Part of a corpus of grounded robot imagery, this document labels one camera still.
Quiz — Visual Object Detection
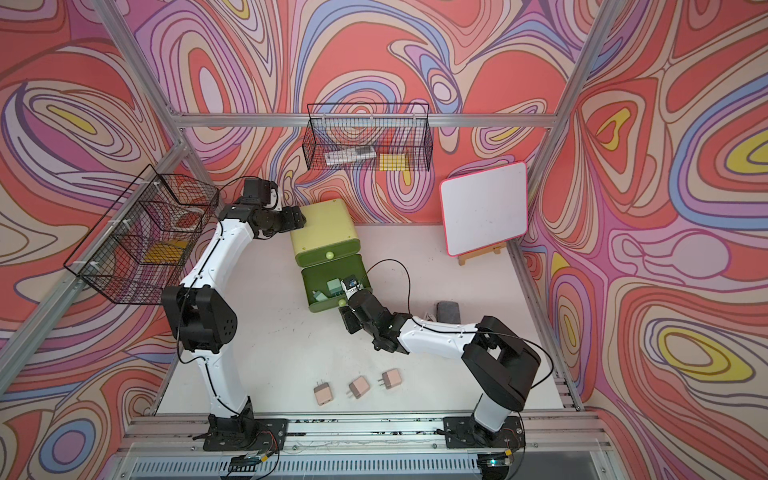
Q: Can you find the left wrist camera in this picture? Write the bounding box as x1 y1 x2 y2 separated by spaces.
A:
240 177 279 210

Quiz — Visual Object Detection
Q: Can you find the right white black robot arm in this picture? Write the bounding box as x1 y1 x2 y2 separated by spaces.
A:
339 289 542 439

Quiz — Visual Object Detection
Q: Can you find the pink plug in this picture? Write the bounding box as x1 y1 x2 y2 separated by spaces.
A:
348 376 371 399
378 368 403 390
313 382 334 406

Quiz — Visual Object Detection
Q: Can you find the white board pink frame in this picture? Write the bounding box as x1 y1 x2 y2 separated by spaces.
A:
439 163 528 257

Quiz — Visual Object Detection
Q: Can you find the black wire basket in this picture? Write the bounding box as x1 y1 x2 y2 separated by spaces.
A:
64 166 219 305
302 101 434 172

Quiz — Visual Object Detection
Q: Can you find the yellow block in basket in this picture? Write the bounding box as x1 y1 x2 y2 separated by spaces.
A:
378 154 409 172
142 240 188 265

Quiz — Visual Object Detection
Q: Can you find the black wire basket back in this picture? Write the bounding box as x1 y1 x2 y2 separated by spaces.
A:
302 101 434 172

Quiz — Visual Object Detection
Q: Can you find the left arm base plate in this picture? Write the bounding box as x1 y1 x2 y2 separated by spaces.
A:
203 416 288 452

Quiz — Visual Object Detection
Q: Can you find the yellow block in back basket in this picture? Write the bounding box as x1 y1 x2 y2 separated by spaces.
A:
378 154 409 172

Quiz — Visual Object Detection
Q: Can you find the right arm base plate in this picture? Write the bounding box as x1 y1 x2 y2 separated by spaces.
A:
436 416 526 451

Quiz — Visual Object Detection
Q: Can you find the black wire basket left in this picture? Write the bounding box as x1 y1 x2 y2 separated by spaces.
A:
64 166 219 305

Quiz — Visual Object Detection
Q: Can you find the grey box in back basket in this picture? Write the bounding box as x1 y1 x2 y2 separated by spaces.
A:
323 146 377 167

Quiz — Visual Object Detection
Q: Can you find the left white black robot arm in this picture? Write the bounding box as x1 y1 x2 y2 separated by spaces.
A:
161 206 306 418

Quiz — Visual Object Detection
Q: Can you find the yellow block in left basket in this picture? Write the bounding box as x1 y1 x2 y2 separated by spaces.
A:
142 240 188 265

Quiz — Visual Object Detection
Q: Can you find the wooden easel stand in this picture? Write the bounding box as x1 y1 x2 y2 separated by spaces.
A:
457 242 506 266

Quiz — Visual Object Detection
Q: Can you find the yellow green drawer cabinet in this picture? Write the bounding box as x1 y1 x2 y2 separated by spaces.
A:
290 199 360 246

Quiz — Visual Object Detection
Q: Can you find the green drawer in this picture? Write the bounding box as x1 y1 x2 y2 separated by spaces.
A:
301 254 372 313
293 238 361 268

